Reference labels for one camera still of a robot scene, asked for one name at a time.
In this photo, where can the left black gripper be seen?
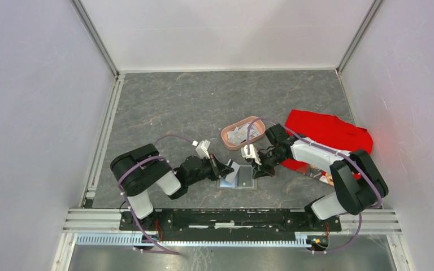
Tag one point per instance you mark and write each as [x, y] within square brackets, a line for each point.
[218, 169]

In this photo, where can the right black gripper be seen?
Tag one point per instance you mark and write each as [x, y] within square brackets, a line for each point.
[260, 171]

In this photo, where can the grey card holder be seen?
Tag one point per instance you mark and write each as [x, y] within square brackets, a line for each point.
[221, 184]

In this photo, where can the pink oval tray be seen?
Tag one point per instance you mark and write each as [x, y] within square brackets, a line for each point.
[259, 124]

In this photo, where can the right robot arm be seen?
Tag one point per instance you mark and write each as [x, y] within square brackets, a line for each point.
[358, 184]

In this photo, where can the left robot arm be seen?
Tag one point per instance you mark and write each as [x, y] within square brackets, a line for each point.
[141, 168]

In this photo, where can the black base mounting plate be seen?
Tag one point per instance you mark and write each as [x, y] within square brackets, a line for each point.
[229, 224]

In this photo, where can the red printed t-shirt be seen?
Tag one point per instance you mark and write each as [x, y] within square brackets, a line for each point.
[327, 130]

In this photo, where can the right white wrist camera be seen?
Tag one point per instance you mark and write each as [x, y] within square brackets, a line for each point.
[250, 154]

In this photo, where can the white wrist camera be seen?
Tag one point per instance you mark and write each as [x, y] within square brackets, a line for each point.
[202, 148]
[250, 154]

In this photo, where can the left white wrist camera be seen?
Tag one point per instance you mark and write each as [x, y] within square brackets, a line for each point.
[202, 148]

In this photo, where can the aluminium frame rail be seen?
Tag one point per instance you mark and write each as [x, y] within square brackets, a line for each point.
[101, 226]

